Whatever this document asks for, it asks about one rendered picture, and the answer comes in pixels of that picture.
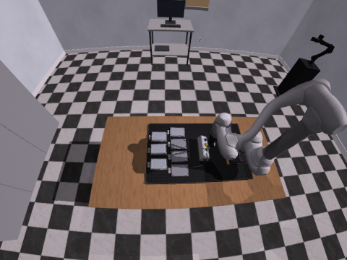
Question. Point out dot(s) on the white button panel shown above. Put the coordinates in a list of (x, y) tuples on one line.
[(203, 152)]

